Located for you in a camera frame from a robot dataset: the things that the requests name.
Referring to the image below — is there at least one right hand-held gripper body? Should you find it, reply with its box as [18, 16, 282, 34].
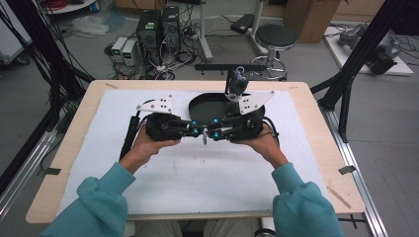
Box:
[222, 90, 276, 143]

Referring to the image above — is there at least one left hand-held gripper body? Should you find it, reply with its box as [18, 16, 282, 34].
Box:
[135, 94, 192, 143]

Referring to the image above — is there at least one black oval tray hook stand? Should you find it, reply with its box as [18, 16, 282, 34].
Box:
[188, 63, 268, 129]

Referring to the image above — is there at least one black and pink plush keychain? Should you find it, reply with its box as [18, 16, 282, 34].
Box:
[225, 65, 250, 102]

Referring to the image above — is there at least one person's right hand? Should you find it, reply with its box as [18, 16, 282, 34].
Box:
[229, 124, 290, 170]

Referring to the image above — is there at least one person's left hand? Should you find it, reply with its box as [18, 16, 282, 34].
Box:
[119, 123, 182, 175]

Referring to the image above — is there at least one white foam mat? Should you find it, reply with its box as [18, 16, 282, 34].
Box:
[54, 89, 333, 218]

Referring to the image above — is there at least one grey bench power supply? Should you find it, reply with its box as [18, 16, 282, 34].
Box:
[121, 39, 138, 67]
[111, 36, 128, 63]

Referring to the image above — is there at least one white desk leg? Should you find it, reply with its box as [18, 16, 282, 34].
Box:
[248, 0, 269, 56]
[197, 0, 214, 63]

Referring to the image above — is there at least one person's right leg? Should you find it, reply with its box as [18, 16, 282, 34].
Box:
[201, 218, 261, 237]

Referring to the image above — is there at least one person's leg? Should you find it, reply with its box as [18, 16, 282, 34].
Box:
[132, 219, 183, 237]
[201, 218, 261, 237]

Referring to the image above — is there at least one black computer tower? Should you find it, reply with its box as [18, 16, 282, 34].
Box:
[160, 5, 182, 51]
[135, 9, 163, 66]

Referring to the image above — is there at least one black round stool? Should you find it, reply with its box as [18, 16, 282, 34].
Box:
[249, 24, 298, 82]

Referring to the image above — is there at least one white cylinder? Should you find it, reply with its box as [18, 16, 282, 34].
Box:
[259, 216, 275, 232]

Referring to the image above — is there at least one flat black box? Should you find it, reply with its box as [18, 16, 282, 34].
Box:
[229, 13, 256, 36]

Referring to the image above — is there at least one person's left leg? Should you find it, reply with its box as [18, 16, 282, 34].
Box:
[132, 219, 183, 237]

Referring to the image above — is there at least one black tape piece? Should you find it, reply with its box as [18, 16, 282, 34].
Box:
[338, 165, 358, 176]
[35, 167, 62, 177]

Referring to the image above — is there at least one thin wooden stick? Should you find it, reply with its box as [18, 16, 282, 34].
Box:
[326, 185, 353, 210]

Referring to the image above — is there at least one brown cardboard box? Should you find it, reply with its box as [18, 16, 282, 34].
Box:
[284, 0, 344, 44]

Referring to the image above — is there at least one clear plastic bag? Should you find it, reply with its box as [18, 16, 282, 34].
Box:
[70, 15, 111, 37]

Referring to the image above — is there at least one white board with grey device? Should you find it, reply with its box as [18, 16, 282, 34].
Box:
[323, 23, 415, 77]

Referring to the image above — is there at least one right hand-held gripper black cable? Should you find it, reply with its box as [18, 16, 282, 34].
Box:
[261, 116, 282, 146]

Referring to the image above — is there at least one hand-held gripper black cable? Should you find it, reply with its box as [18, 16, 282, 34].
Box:
[119, 98, 156, 163]
[261, 116, 282, 146]

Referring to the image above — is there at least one left hand-held gripper black cable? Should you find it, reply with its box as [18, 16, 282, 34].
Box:
[119, 98, 156, 163]

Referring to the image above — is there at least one black looped cable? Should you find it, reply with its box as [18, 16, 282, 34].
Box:
[252, 227, 278, 237]

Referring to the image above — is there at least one aluminium rail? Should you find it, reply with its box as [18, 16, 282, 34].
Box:
[0, 128, 59, 220]
[319, 106, 390, 237]

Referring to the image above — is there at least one black metal frame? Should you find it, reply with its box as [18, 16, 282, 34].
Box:
[0, 0, 96, 196]
[310, 0, 419, 143]

